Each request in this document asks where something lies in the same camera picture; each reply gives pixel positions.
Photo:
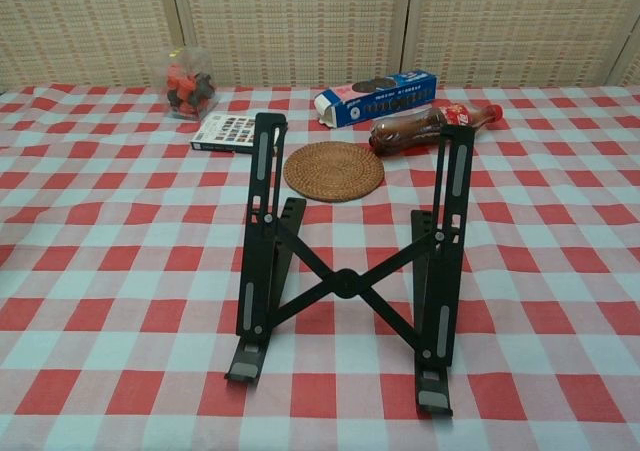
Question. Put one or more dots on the clear box of red pieces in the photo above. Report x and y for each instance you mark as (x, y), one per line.
(190, 88)

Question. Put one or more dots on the black folding laptop stand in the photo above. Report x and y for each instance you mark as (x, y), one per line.
(345, 283)

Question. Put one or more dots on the woven bamboo folding screen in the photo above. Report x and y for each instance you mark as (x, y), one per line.
(300, 21)

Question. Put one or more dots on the cola bottle with red cap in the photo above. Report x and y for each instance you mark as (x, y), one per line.
(405, 133)

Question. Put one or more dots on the white card with coloured squares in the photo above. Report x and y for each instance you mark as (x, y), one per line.
(225, 133)

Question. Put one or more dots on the round woven rattan coaster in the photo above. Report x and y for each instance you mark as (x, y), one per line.
(332, 171)

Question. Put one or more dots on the blue cookie box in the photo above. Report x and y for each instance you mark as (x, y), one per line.
(380, 106)

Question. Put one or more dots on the red white checkered tablecloth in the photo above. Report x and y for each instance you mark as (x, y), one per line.
(100, 271)

